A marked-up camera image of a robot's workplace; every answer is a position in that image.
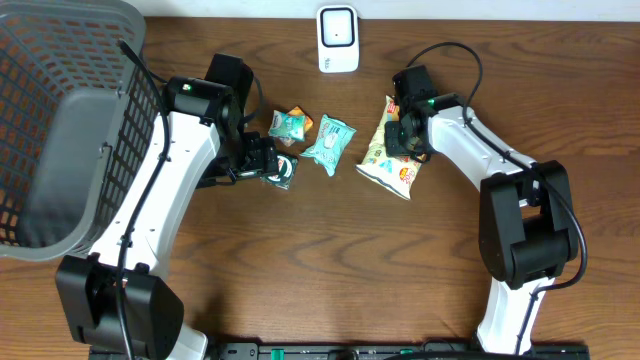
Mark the dark green round-logo packet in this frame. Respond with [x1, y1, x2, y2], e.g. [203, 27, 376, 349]
[261, 153, 299, 190]

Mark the yellow snack bag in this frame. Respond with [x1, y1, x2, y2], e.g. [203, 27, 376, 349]
[355, 96, 421, 200]

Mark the small teal packet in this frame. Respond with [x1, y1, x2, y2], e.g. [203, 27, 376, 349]
[268, 111, 290, 138]

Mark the small orange box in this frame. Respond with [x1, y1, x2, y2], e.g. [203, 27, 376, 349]
[281, 106, 313, 147]

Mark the teal wet wipes pack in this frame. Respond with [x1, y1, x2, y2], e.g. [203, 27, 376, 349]
[301, 114, 356, 177]

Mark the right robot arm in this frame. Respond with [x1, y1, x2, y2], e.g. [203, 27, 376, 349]
[385, 93, 587, 355]

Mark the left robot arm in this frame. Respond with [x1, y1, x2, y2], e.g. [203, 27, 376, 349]
[55, 77, 277, 359]

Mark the white barcode scanner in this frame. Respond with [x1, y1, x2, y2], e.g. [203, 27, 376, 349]
[316, 5, 360, 73]

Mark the grey plastic shopping basket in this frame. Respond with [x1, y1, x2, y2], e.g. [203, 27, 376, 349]
[1, 0, 157, 261]

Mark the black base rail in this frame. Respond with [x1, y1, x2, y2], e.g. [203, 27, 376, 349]
[87, 340, 591, 360]

